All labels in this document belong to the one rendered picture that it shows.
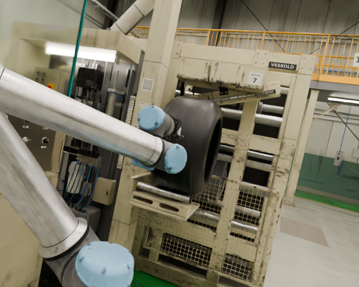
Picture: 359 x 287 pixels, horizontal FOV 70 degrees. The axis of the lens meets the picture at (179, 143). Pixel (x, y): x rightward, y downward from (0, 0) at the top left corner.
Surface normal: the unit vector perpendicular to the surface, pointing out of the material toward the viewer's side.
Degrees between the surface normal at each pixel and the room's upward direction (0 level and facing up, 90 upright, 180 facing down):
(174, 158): 87
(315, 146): 90
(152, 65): 90
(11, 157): 77
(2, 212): 90
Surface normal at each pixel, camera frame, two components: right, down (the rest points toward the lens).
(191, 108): -0.06, -0.69
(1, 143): 0.77, -0.03
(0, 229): 0.94, 0.21
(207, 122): 0.54, -0.26
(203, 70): -0.29, -0.01
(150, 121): -0.23, -0.22
